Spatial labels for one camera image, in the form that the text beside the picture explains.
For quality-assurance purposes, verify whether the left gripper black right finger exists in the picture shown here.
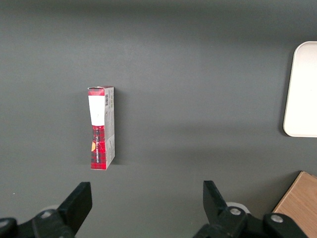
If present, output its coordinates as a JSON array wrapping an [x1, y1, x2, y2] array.
[[192, 180, 309, 238]]

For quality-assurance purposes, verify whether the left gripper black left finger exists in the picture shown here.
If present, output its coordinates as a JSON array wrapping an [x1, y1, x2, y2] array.
[[0, 181, 93, 238]]

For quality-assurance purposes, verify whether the wooden two-drawer cabinet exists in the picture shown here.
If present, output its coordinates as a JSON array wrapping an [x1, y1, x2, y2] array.
[[272, 171, 317, 238]]

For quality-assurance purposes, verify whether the white rectangular tray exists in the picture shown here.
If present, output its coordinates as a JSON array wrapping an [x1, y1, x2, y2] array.
[[283, 41, 317, 138]]

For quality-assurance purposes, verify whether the red plaid cardboard box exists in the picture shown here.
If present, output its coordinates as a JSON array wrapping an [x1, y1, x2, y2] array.
[[87, 86, 116, 171]]

